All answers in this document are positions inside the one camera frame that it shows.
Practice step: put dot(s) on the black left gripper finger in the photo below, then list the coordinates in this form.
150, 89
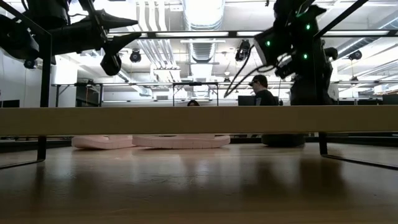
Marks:
119, 42
116, 21

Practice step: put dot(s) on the black slide sandal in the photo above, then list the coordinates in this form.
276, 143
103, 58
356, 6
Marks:
283, 140

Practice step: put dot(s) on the pink slide sandal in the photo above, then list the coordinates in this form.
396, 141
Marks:
183, 142
99, 142

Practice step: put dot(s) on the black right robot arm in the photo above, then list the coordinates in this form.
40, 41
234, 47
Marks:
311, 62

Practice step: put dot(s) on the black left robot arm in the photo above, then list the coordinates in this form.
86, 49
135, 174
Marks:
18, 37

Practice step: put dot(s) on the black ceiling spotlight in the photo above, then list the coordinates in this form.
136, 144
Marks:
30, 64
242, 51
355, 55
135, 56

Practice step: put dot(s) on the person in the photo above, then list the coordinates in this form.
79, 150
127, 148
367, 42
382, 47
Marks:
193, 103
264, 95

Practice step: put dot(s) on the black background table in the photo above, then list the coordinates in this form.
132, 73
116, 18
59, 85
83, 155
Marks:
77, 93
195, 84

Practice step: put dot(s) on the black monitor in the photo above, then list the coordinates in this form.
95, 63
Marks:
10, 103
245, 100

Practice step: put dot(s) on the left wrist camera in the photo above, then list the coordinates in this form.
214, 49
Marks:
110, 65

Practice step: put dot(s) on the black metal rig frame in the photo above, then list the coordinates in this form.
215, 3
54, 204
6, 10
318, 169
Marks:
233, 34

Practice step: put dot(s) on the silver ceiling duct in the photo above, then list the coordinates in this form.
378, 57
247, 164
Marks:
202, 18

